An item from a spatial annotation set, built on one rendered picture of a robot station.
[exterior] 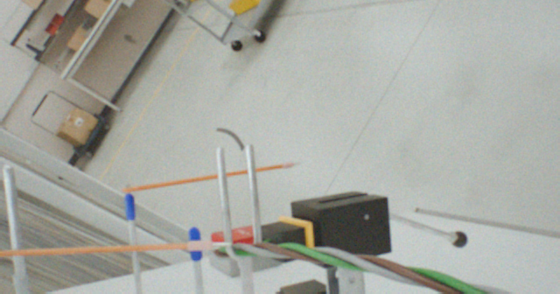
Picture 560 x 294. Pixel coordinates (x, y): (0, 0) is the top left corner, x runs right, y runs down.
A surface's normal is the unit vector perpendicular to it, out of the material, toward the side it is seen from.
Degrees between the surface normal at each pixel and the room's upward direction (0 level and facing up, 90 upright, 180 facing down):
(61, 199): 90
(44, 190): 90
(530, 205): 0
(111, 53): 90
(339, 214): 88
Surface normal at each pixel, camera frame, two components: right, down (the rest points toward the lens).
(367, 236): 0.44, 0.01
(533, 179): -0.75, -0.51
